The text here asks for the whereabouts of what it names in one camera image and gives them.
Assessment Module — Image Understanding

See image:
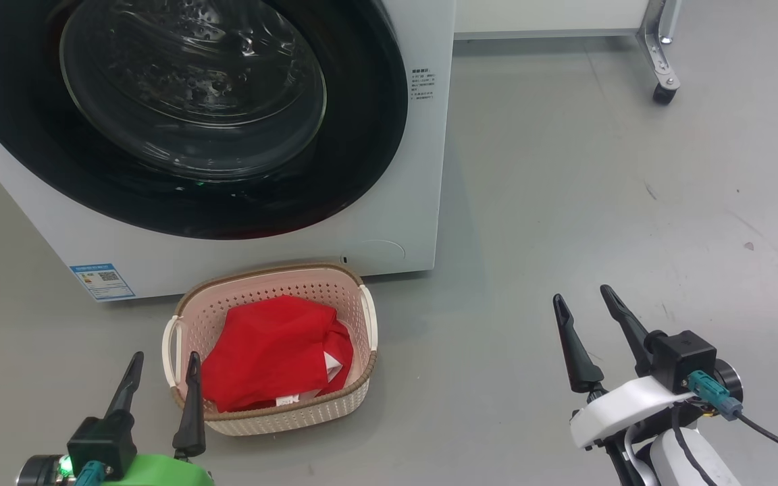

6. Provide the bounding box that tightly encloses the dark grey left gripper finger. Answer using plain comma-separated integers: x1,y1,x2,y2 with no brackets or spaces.
104,351,145,419
172,351,207,458

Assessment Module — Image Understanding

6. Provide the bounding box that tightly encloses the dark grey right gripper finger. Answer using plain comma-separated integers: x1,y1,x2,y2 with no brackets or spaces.
553,294,604,394
600,284,653,376

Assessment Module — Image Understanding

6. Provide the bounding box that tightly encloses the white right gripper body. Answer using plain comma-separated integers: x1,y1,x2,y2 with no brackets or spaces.
570,377,696,450

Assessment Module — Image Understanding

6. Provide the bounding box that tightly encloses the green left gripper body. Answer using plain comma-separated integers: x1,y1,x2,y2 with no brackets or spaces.
102,454,215,486

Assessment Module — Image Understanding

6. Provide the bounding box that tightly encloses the red garment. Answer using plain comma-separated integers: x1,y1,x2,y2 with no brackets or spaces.
201,295,355,413

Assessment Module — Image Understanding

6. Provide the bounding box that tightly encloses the black round glass washer door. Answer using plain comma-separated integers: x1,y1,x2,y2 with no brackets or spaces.
0,0,409,240

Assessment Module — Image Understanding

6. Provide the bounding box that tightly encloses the cream perforated laundry basket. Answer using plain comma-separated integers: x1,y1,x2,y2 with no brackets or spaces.
162,263,378,437

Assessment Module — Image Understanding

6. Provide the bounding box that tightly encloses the white front-load washing machine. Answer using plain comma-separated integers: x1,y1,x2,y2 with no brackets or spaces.
0,0,457,302

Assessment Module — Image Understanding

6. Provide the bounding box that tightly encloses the blue energy label sticker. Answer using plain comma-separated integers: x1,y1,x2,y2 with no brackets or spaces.
69,263,136,301

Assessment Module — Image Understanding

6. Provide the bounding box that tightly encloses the metal leg with caster wheel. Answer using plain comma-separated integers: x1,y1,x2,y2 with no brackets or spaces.
637,0,683,105

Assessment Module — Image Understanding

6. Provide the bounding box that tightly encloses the small printed text label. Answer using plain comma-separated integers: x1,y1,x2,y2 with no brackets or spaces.
411,67,436,102

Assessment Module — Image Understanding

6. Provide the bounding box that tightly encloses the white furniture panel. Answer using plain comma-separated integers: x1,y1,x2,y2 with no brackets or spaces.
453,0,653,40

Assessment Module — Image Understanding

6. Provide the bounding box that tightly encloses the black cable with teal connector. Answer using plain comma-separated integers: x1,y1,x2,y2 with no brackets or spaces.
73,460,107,486
688,370,778,466

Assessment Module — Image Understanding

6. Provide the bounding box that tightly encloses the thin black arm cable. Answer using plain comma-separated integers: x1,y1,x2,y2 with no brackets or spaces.
671,405,721,486

